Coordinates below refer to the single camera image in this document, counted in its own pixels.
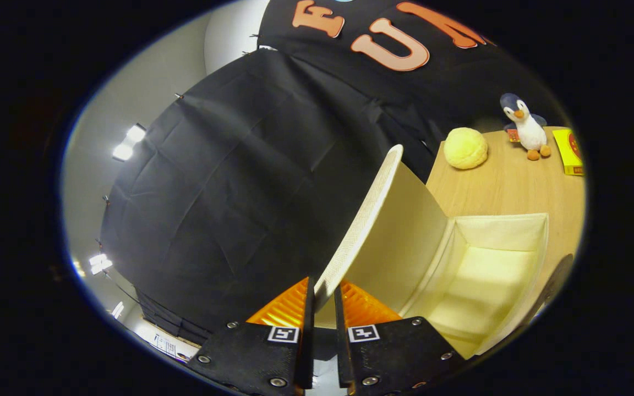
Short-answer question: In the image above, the brown fuzzy shoe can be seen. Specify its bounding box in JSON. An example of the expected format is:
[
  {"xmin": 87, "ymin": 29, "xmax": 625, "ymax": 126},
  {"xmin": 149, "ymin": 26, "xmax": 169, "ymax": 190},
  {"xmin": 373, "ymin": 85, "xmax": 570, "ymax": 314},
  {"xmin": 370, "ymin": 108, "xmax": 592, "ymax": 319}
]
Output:
[{"xmin": 515, "ymin": 253, "xmax": 575, "ymax": 332}]

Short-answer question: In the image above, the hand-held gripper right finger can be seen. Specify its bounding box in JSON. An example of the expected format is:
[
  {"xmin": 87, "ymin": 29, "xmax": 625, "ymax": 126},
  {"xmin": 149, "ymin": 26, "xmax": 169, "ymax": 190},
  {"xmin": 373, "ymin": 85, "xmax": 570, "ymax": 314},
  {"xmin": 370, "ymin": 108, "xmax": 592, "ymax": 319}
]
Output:
[{"xmin": 335, "ymin": 279, "xmax": 466, "ymax": 396}]

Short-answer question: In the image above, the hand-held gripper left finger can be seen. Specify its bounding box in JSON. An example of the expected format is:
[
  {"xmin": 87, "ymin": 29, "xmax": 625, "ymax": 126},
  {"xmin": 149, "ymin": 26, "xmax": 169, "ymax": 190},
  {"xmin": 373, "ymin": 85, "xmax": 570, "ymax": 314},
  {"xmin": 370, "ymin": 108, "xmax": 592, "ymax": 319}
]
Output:
[{"xmin": 188, "ymin": 277, "xmax": 315, "ymax": 396}]

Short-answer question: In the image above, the yellow round plush bun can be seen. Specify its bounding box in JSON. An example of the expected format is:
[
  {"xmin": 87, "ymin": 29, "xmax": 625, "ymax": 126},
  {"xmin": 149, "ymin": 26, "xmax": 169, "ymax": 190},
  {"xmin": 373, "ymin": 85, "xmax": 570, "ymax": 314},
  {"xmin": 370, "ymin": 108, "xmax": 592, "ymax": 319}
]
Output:
[{"xmin": 443, "ymin": 127, "xmax": 489, "ymax": 170}]

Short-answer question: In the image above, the penguin plush toy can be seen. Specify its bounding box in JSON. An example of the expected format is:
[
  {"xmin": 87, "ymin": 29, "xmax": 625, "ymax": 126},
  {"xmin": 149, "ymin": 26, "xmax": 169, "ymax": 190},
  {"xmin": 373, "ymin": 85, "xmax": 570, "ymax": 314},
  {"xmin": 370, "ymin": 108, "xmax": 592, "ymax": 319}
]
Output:
[{"xmin": 500, "ymin": 92, "xmax": 552, "ymax": 161}]

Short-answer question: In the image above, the yellow book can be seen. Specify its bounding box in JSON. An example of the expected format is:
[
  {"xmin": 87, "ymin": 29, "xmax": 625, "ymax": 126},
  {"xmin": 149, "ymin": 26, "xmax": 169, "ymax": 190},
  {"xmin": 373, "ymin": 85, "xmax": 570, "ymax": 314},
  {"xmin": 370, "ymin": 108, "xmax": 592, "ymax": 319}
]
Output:
[{"xmin": 552, "ymin": 128, "xmax": 584, "ymax": 177}]

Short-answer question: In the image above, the ceiling light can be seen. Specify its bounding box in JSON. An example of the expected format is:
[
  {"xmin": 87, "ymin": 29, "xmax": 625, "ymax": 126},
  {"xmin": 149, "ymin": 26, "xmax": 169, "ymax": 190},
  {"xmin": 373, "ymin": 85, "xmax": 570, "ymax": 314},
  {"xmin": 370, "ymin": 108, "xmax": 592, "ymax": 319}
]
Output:
[
  {"xmin": 89, "ymin": 253, "xmax": 113, "ymax": 274},
  {"xmin": 112, "ymin": 124, "xmax": 147, "ymax": 162}
]

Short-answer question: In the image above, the cream fabric storage box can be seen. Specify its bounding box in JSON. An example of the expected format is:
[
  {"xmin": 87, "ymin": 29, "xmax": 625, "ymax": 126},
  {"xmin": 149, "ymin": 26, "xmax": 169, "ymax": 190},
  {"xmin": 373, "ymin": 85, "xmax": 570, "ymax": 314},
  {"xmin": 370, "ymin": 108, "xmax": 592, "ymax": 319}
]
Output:
[{"xmin": 313, "ymin": 144, "xmax": 550, "ymax": 359}]

